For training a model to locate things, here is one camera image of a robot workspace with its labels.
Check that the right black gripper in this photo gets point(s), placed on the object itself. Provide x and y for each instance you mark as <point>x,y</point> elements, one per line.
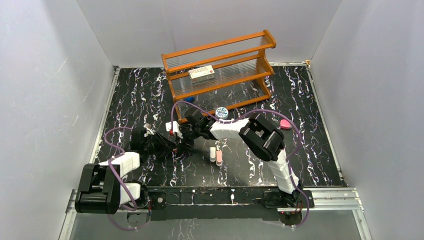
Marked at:
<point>182,129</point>

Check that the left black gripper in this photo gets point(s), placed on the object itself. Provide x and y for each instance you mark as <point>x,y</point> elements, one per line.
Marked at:
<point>173,146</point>

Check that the white stapler part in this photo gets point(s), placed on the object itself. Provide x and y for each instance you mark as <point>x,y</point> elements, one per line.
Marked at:
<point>212,154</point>

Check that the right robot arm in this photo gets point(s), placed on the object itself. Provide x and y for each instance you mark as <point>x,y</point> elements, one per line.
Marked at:
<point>261,136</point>

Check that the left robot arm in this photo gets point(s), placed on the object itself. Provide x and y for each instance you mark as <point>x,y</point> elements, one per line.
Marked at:
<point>102,189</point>

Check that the small blue object on shelf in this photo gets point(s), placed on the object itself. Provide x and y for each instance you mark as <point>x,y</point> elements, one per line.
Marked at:
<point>189,99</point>

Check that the round patterned tape roll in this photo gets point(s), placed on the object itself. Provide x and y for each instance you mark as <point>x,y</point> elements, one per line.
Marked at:
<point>221,113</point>

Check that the white red staple box on shelf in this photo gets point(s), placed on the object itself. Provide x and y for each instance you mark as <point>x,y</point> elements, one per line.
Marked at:
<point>201,74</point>

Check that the orange wooden shelf rack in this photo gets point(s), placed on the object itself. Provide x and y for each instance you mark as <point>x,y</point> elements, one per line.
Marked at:
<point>240,67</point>

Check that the black base bar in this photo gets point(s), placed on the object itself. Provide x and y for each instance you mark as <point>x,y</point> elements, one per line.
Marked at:
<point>226,203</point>

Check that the pink tape measure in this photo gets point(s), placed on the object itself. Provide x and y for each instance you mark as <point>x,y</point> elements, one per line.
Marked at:
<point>284,124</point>

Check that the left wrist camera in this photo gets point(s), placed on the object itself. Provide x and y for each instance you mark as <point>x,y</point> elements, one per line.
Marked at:
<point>148,128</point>

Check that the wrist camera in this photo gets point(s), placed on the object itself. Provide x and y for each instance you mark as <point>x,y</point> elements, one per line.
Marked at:
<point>173,128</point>
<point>148,128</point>

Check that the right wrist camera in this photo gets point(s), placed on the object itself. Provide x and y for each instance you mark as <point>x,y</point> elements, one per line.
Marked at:
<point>173,128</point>

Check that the aluminium rail frame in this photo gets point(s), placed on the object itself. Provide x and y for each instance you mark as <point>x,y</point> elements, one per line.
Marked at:
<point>338,214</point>

